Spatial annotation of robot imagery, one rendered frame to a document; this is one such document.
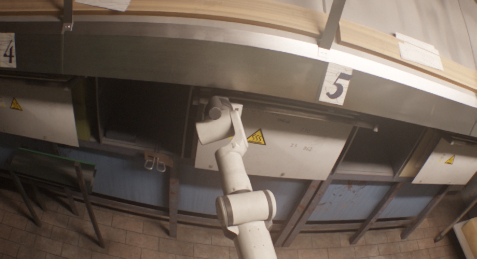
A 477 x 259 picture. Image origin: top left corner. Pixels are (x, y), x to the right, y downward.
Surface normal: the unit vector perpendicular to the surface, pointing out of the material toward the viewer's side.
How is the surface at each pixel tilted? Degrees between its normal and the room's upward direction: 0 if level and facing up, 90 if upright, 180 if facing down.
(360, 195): 90
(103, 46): 80
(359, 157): 0
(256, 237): 11
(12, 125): 90
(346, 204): 90
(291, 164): 90
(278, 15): 33
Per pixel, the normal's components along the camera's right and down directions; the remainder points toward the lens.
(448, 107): 0.07, 0.54
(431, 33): 0.19, -0.24
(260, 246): 0.18, -0.59
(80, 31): 0.15, 0.13
